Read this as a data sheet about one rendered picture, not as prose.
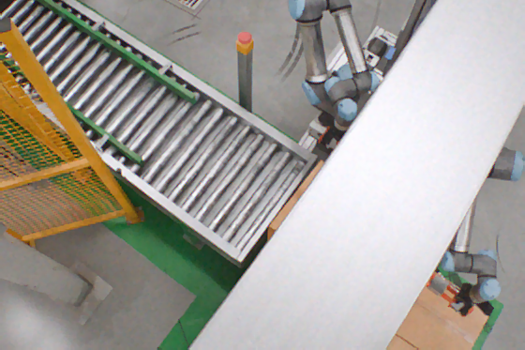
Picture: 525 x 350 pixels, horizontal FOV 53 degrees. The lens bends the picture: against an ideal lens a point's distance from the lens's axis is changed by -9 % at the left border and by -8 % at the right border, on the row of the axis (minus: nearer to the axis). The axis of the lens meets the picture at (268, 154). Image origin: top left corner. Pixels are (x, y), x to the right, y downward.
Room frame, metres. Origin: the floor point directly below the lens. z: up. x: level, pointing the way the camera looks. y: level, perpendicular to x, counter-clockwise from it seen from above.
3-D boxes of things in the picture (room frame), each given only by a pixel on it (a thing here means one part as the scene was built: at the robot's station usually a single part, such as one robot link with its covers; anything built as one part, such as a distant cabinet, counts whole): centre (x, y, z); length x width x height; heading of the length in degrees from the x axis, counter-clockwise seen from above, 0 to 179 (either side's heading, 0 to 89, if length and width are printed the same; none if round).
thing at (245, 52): (1.54, 0.16, 0.50); 0.07 x 0.07 x 1.00; 59
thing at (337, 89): (1.09, -0.27, 1.38); 0.11 x 0.11 x 0.08; 25
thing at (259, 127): (1.69, 0.76, 0.50); 2.31 x 0.05 x 0.19; 59
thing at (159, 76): (1.83, 1.10, 0.60); 1.60 x 0.10 x 0.09; 59
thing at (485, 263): (0.41, -0.86, 1.37); 0.11 x 0.11 x 0.08; 88
